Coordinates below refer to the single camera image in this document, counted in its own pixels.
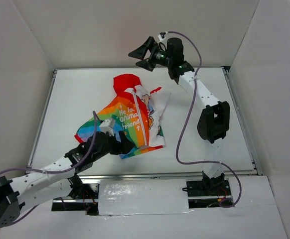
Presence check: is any rainbow hooded kids jacket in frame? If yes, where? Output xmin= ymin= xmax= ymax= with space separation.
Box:
xmin=74 ymin=74 xmax=172 ymax=160

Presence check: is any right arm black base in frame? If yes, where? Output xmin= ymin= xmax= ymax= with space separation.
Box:
xmin=182 ymin=180 xmax=231 ymax=199

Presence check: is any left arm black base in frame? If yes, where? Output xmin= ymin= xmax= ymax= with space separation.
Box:
xmin=71 ymin=184 xmax=99 ymax=216

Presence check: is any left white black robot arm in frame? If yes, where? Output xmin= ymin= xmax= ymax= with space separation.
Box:
xmin=0 ymin=131 xmax=135 ymax=228

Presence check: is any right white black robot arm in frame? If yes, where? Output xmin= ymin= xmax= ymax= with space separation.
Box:
xmin=128 ymin=36 xmax=230 ymax=195

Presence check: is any white foil covered panel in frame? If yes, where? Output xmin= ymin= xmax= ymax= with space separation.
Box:
xmin=98 ymin=179 xmax=190 ymax=216

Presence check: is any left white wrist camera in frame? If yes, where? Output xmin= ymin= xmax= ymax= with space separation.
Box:
xmin=99 ymin=118 xmax=115 ymax=136

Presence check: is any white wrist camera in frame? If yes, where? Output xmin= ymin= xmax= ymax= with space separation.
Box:
xmin=99 ymin=118 xmax=115 ymax=136
xmin=157 ymin=31 xmax=168 ymax=43

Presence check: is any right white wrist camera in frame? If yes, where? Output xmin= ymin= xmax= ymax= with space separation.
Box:
xmin=157 ymin=31 xmax=168 ymax=43

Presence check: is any aluminium front rail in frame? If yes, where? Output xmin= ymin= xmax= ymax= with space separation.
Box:
xmin=80 ymin=171 xmax=255 ymax=181

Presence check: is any aluminium rail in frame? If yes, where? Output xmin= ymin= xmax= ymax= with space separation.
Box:
xmin=27 ymin=69 xmax=58 ymax=168
xmin=221 ymin=66 xmax=264 ymax=176
xmin=80 ymin=171 xmax=255 ymax=181

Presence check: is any aluminium left side rail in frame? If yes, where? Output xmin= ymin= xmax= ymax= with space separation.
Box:
xmin=27 ymin=69 xmax=58 ymax=168

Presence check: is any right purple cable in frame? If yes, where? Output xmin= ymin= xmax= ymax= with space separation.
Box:
xmin=166 ymin=31 xmax=243 ymax=208

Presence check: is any aluminium right side rail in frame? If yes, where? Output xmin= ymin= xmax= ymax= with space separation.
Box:
xmin=221 ymin=66 xmax=264 ymax=176

